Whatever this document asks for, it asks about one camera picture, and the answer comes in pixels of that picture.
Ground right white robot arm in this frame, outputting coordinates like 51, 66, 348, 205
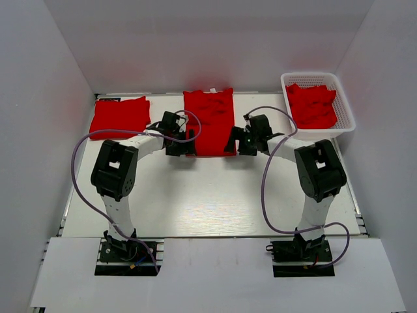
224, 114, 347, 260

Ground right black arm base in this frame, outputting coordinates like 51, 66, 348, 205
265, 240, 335, 278

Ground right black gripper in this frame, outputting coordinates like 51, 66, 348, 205
224, 127, 259, 157

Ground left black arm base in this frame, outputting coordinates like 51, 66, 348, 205
94, 239, 164, 277

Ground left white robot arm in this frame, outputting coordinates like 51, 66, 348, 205
91, 110, 202, 260

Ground folded red t shirt stack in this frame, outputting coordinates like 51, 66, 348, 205
89, 97, 151, 133

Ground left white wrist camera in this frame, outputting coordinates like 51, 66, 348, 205
177, 114, 189, 132

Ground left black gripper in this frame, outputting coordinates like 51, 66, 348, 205
166, 128, 197, 157

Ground red t shirts in basket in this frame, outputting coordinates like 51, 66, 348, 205
285, 83, 338, 129

